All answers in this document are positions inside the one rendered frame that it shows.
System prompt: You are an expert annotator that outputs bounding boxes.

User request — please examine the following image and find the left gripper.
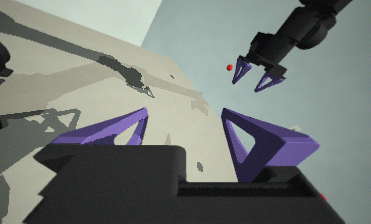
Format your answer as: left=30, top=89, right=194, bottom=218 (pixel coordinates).
left=232, top=34, right=297, bottom=93

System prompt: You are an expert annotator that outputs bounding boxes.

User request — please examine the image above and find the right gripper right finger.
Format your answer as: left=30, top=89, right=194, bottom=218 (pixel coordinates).
left=221, top=108, right=320, bottom=182

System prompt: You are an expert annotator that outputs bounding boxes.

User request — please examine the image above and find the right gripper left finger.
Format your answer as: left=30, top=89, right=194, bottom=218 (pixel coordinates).
left=49, top=107, right=148, bottom=145

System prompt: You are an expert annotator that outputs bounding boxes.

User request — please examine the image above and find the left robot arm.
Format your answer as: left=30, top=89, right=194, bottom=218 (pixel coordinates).
left=0, top=0, right=352, bottom=77

